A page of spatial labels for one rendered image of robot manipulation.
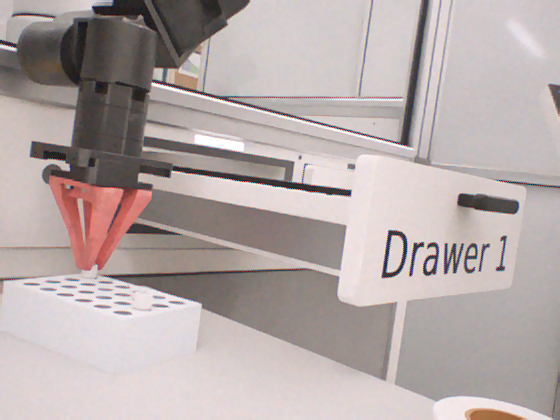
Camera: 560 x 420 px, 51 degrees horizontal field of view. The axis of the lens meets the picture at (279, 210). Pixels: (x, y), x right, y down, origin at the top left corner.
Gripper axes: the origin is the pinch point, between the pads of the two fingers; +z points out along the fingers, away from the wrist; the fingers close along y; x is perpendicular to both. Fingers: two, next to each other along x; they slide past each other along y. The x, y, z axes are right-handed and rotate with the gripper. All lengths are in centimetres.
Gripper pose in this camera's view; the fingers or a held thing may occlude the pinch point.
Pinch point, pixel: (90, 259)
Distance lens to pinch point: 51.8
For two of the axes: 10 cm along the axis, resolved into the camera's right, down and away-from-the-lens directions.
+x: 8.5, 1.6, -5.0
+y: -5.0, -0.4, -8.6
